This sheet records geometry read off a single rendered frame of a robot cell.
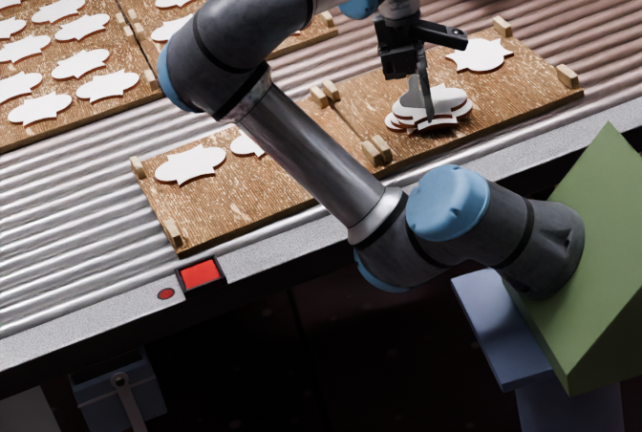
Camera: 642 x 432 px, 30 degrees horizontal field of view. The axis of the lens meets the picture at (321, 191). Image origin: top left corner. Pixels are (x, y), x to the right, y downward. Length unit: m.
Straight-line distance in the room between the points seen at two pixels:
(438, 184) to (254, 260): 0.46
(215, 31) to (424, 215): 0.40
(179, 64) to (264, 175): 0.55
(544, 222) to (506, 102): 0.57
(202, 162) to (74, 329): 0.45
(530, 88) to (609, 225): 0.62
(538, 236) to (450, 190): 0.15
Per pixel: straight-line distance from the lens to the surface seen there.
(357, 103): 2.40
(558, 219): 1.80
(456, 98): 2.27
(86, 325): 2.06
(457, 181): 1.71
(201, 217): 2.18
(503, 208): 1.73
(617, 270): 1.73
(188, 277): 2.06
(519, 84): 2.36
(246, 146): 2.33
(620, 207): 1.78
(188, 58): 1.73
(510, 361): 1.83
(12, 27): 3.19
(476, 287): 1.97
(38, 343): 2.07
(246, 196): 2.20
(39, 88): 2.84
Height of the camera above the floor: 2.12
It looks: 33 degrees down
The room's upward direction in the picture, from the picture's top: 14 degrees counter-clockwise
